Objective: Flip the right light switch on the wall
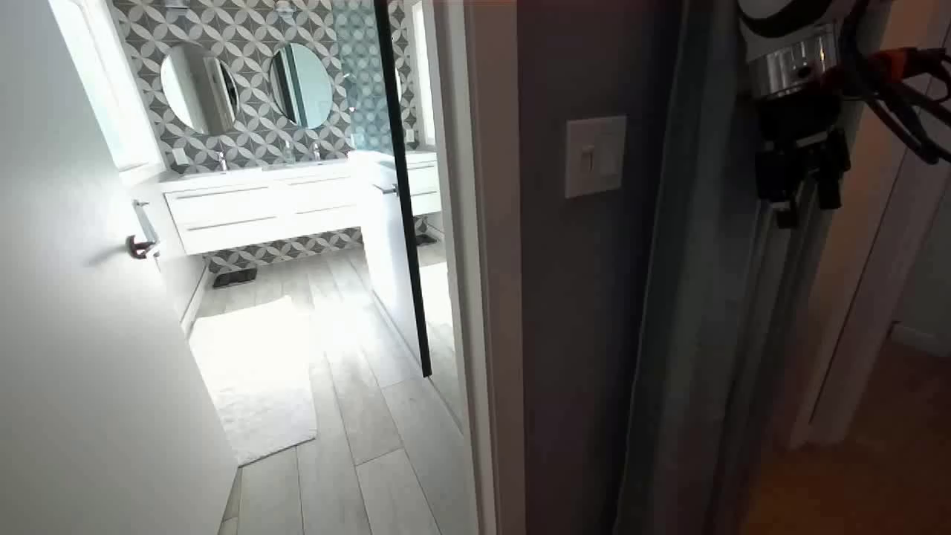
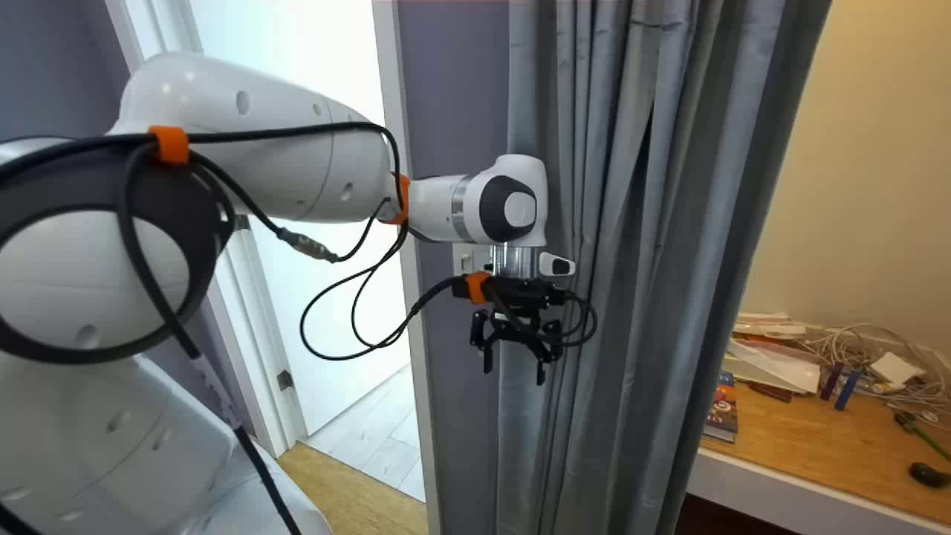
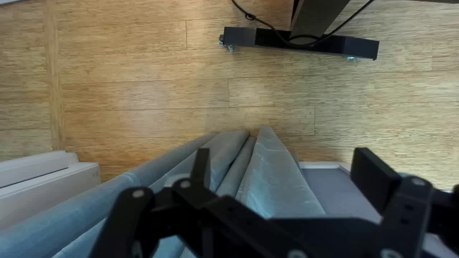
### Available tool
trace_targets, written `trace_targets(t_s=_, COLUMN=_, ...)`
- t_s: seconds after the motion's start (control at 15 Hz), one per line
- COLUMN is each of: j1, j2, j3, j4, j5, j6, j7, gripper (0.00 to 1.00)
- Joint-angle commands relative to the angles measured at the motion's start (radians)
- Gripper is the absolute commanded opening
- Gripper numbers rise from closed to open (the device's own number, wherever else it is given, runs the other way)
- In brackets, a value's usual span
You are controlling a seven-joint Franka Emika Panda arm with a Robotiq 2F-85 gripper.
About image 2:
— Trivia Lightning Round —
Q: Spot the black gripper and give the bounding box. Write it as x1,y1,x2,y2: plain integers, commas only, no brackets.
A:
465,274,575,390

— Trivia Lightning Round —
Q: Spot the grey curtain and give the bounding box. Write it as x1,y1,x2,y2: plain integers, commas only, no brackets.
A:
489,0,837,535

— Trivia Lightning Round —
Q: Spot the colourful book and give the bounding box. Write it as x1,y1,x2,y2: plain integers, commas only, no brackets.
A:
702,368,743,445

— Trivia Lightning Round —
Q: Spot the stack of papers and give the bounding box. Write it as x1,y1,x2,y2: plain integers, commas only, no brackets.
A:
724,313,826,398

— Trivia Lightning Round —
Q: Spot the white door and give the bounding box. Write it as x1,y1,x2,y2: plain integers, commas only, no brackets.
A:
101,0,312,461

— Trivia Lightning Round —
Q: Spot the wooden desk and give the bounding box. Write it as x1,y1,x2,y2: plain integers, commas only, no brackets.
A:
687,378,951,535

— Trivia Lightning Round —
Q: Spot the blue small object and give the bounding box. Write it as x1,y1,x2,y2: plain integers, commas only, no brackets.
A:
816,362,865,412

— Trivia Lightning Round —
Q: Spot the white power adapter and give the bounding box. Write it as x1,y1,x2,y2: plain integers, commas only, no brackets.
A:
868,349,926,392

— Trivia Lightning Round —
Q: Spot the green tool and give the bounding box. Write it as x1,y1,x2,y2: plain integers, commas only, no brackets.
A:
892,408,951,463

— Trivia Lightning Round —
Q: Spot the black small object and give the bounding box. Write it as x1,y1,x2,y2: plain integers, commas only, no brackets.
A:
905,461,951,490

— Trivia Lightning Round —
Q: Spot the orange cable clip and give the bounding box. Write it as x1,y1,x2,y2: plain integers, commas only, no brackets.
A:
391,173,416,227
146,123,193,170
462,270,492,307

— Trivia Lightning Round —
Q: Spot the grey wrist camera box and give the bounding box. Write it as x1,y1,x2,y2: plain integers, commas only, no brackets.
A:
534,250,578,280

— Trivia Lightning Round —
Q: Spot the white door frame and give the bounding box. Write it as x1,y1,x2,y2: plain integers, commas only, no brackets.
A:
367,0,446,535

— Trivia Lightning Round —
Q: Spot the thin black cable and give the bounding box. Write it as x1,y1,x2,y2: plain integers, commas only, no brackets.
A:
232,197,468,366

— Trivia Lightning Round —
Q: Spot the tangle of white cables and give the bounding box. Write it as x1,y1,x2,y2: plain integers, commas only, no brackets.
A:
800,317,951,421

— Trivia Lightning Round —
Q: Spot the thick black cable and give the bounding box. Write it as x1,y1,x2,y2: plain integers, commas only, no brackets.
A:
0,118,407,535

